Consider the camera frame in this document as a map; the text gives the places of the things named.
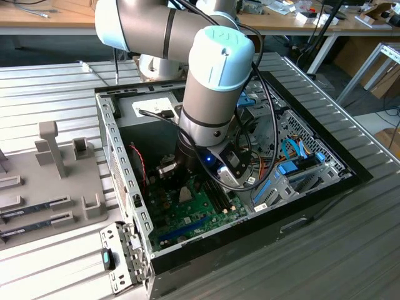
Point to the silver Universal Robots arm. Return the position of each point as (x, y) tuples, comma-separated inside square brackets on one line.
[(215, 93)]

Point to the CPU socket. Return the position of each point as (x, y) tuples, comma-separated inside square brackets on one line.
[(186, 194)]

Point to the black RAM slot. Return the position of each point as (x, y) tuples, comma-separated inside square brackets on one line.
[(215, 200), (223, 195)]

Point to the green motherboard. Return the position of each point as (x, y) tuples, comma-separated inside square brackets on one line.
[(187, 218)]

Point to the blue expansion slot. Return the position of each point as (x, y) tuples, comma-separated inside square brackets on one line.
[(182, 231)]

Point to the grey power supply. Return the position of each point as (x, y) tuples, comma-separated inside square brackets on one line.
[(128, 115)]

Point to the silver coin cell battery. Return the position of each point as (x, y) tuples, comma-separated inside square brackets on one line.
[(182, 238)]

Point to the blue disk carrier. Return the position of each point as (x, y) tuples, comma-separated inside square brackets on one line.
[(262, 192)]

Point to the blue plastic drive latch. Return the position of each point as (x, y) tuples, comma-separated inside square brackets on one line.
[(245, 101)]

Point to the hard disk in blue carrier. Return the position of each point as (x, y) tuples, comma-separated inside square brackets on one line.
[(289, 168)]

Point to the black open PC case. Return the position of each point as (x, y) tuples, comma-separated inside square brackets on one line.
[(250, 250)]

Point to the black clip blue button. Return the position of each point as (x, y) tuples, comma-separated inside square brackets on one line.
[(106, 259)]

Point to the grey metal disk bay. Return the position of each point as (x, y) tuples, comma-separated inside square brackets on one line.
[(334, 174)]

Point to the grey parts rack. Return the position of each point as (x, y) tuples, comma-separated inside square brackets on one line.
[(37, 187)]

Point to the dark RAM stick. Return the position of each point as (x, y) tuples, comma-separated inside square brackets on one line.
[(25, 210), (25, 229)]

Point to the small white box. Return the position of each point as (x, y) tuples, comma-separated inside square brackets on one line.
[(301, 17)]

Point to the brown cardboard box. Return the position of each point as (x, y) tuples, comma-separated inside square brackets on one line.
[(389, 140), (78, 7), (387, 82)]

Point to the black stand pole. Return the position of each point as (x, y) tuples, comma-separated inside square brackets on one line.
[(325, 28)]

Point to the open cardboard box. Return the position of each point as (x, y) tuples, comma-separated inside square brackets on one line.
[(378, 9)]

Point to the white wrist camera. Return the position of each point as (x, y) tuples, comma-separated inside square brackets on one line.
[(229, 179)]

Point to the grey metal slot bracket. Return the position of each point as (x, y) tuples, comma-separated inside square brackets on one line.
[(131, 250)]

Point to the aluminium profile frame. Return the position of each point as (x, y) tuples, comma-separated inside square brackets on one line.
[(359, 72)]

